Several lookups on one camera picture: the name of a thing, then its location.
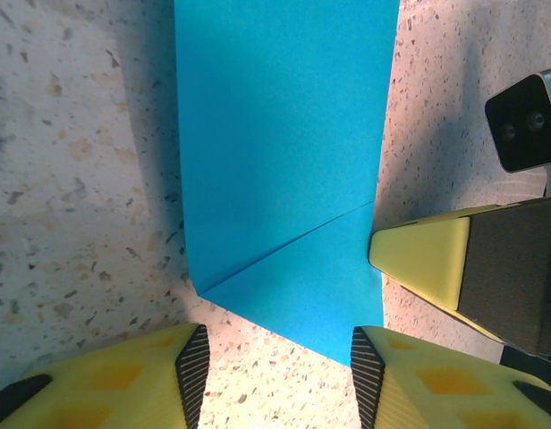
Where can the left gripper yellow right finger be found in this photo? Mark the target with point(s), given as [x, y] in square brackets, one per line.
[436, 389]

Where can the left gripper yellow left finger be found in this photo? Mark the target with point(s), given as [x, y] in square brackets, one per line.
[114, 384]

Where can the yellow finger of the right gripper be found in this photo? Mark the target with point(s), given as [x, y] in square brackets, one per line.
[427, 259]

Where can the teal blue cloth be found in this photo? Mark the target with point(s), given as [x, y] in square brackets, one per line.
[280, 134]

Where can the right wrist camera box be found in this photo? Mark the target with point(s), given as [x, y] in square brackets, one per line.
[521, 125]

